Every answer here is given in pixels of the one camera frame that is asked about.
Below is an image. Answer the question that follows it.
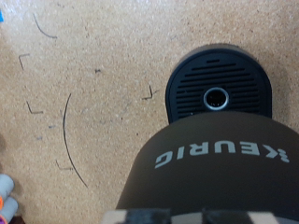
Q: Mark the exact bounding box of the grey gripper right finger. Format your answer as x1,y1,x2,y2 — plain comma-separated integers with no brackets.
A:
202,208,283,224

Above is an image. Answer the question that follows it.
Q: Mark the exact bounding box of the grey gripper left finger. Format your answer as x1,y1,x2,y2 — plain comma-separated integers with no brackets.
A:
101,208,172,224

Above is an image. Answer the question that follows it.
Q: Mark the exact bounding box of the black Keurig coffee machine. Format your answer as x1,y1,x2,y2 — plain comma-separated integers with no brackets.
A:
115,43,299,218

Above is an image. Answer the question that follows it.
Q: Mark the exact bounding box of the grey cylinder with orange end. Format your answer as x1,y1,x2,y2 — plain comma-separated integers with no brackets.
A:
0,174,16,200
0,196,20,224

